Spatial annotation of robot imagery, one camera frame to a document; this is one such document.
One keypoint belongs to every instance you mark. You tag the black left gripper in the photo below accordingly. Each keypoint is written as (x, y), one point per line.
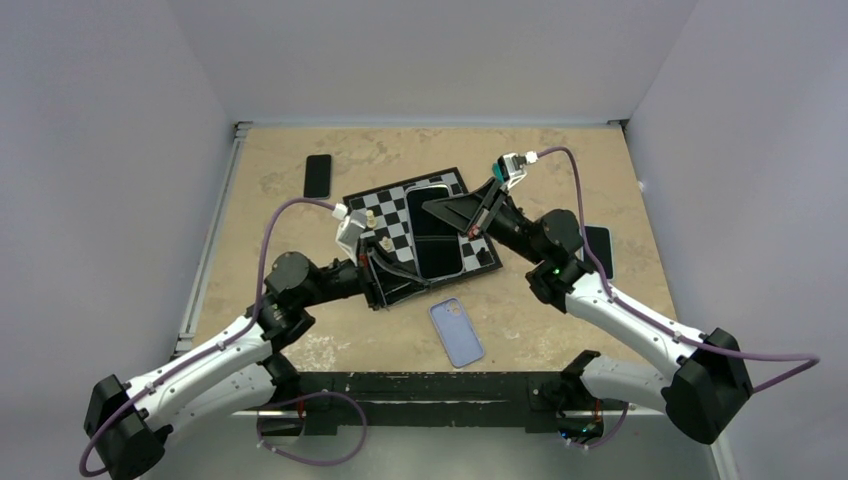
(382, 283)

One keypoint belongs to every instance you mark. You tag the cream chess pawn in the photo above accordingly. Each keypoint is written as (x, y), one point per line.
(386, 244)
(370, 219)

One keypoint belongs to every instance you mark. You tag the teal curved block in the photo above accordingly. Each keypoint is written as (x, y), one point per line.
(497, 172)

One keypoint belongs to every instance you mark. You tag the cream chess pawn middle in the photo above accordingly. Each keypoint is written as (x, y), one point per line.
(386, 244)

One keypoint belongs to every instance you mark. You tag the black metal base frame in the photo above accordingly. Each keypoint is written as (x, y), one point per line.
(535, 402)

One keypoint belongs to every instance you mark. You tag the phone in light blue case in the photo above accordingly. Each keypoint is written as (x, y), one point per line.
(599, 239)

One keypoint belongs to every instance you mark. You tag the cream chess pawn left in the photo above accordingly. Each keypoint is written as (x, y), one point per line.
(370, 219)

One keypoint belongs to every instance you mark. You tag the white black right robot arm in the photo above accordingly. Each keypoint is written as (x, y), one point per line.
(699, 380)

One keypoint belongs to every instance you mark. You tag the lilac phone case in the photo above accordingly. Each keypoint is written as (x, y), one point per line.
(456, 332)

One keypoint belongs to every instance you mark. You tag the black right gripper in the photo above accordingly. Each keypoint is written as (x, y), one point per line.
(477, 210)

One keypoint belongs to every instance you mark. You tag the black white chessboard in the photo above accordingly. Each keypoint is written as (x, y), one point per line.
(389, 206)

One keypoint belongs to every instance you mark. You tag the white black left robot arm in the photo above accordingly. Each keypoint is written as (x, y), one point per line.
(129, 422)

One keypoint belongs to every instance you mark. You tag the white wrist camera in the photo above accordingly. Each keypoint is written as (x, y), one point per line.
(513, 168)
(352, 224)

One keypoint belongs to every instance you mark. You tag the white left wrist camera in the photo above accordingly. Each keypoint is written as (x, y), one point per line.
(352, 224)

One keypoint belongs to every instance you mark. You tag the black chess pawn right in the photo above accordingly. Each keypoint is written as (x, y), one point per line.
(483, 256)

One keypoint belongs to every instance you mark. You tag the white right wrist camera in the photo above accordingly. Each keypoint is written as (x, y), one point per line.
(513, 168)

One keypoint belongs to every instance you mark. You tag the black phone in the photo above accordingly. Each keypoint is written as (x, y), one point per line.
(435, 244)

